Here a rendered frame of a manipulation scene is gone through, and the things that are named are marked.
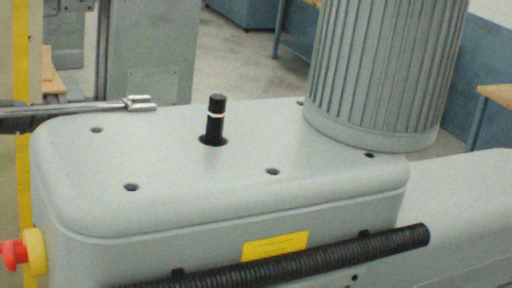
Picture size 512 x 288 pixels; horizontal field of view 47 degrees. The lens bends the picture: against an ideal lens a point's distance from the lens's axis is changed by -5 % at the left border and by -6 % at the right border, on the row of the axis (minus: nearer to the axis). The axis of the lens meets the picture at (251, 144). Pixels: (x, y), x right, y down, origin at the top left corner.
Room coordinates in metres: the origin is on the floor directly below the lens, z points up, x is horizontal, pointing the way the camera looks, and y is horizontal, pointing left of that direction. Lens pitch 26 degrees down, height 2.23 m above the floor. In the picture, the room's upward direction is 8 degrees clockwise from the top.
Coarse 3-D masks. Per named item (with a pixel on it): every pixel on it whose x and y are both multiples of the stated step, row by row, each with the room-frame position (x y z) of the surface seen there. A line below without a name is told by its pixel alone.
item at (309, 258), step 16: (416, 224) 0.71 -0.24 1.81; (352, 240) 0.65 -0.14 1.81; (368, 240) 0.66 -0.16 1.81; (384, 240) 0.66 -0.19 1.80; (400, 240) 0.67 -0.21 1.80; (416, 240) 0.69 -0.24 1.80; (272, 256) 0.60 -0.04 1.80; (288, 256) 0.60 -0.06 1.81; (304, 256) 0.61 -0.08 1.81; (320, 256) 0.61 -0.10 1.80; (336, 256) 0.62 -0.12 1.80; (352, 256) 0.63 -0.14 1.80; (368, 256) 0.64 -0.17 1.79; (384, 256) 0.66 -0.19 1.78; (176, 272) 0.54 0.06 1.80; (192, 272) 0.55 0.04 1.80; (208, 272) 0.55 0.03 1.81; (224, 272) 0.55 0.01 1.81; (240, 272) 0.56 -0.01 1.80; (256, 272) 0.57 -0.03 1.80; (272, 272) 0.57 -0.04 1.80; (288, 272) 0.58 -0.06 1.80; (304, 272) 0.59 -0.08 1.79; (320, 272) 0.61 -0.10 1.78
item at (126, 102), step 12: (132, 96) 0.79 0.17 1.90; (144, 96) 0.80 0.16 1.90; (0, 108) 0.70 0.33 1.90; (12, 108) 0.70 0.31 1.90; (24, 108) 0.71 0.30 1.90; (36, 108) 0.71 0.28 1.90; (48, 108) 0.72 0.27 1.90; (60, 108) 0.72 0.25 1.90; (72, 108) 0.73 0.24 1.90; (84, 108) 0.73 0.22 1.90; (96, 108) 0.74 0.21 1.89; (108, 108) 0.75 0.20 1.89; (120, 108) 0.76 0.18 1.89; (132, 108) 0.76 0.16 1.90; (144, 108) 0.76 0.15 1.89; (156, 108) 0.77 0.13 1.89
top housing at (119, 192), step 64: (64, 128) 0.68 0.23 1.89; (128, 128) 0.71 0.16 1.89; (192, 128) 0.73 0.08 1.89; (256, 128) 0.76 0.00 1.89; (64, 192) 0.54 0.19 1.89; (128, 192) 0.55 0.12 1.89; (192, 192) 0.57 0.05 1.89; (256, 192) 0.60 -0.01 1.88; (320, 192) 0.64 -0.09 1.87; (384, 192) 0.70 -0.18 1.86; (64, 256) 0.52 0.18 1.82; (128, 256) 0.52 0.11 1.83; (192, 256) 0.56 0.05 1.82; (256, 256) 0.60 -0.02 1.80
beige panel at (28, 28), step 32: (0, 0) 2.14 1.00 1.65; (32, 0) 2.20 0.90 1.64; (0, 32) 2.14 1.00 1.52; (32, 32) 2.21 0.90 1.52; (0, 64) 2.14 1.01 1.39; (32, 64) 2.21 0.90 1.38; (0, 96) 2.14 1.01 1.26; (32, 96) 2.21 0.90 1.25; (0, 160) 2.13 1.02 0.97; (0, 192) 2.13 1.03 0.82; (0, 224) 2.12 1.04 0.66; (32, 224) 2.19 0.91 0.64; (0, 256) 2.11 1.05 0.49
